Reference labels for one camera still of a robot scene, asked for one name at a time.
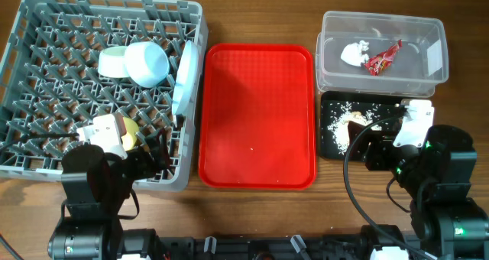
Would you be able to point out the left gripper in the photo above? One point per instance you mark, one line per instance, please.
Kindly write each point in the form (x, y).
(148, 168)

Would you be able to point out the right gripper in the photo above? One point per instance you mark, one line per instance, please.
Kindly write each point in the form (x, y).
(381, 142)

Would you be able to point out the yellow cup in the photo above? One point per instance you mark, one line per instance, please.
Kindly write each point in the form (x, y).
(129, 139)

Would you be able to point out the food scraps rice and nuts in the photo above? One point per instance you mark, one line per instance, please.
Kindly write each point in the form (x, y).
(343, 112)

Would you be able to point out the large light blue plate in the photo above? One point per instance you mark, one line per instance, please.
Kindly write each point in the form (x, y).
(185, 78)

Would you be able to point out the red snack wrapper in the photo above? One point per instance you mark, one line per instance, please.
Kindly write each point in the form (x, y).
(377, 64)

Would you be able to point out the light blue bowl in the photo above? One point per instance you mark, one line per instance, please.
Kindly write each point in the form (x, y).
(146, 63)

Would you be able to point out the white napkin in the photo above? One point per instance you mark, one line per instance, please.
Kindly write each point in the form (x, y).
(355, 54)

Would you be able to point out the green saucer plate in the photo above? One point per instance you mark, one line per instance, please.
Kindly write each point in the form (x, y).
(112, 62)

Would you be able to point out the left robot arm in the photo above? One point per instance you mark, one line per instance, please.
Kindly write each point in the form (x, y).
(96, 184)

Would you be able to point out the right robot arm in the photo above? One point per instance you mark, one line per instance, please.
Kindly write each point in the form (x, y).
(448, 223)

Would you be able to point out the grey dishwasher rack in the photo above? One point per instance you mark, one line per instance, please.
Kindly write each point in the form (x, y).
(50, 85)

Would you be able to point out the black tray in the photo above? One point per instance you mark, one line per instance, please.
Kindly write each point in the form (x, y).
(388, 108)

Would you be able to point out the clear plastic bin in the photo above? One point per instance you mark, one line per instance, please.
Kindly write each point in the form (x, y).
(420, 65)

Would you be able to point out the red plastic tray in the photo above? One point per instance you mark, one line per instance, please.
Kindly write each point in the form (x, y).
(258, 126)

